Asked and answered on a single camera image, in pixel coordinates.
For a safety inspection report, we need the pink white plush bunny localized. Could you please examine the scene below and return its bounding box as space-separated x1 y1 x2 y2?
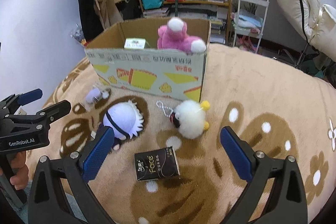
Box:
157 17 207 54

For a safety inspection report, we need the small lavender plush keychain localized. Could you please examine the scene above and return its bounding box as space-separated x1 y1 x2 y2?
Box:
85 87 110 104

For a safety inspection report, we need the beige coat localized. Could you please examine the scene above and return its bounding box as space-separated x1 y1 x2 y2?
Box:
94 0 125 30

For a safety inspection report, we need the cardboard box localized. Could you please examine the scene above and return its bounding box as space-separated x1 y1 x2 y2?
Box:
85 18 207 102

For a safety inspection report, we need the white rolling cart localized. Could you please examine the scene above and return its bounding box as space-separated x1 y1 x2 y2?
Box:
231 0 269 53

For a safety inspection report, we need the white-haired plush doll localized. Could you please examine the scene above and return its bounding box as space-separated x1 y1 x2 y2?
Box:
98 100 144 151

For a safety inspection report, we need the black Face tissue pack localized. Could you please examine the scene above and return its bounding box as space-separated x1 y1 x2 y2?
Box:
134 146 180 181

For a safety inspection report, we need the white fluffy chick keychain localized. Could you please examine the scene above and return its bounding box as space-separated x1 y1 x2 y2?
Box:
156 100 210 139

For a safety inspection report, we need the person's left hand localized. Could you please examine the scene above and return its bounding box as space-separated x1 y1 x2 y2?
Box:
10 151 29 190

